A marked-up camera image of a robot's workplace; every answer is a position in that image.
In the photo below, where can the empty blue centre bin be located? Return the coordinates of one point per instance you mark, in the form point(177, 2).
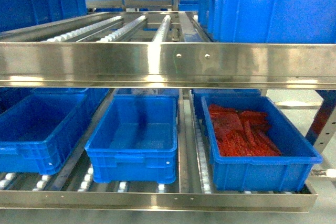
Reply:
point(135, 141)

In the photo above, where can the red parts pile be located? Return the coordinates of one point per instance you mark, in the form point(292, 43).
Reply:
point(242, 133)

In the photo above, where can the large blue upper bin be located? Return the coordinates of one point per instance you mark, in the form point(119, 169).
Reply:
point(269, 21)

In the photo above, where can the stainless steel flow rack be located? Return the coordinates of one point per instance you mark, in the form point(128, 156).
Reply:
point(166, 50)

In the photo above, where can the blue bin with red parts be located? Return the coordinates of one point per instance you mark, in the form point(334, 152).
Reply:
point(287, 172)

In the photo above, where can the blue left bin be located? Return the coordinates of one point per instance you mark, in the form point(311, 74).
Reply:
point(39, 133)

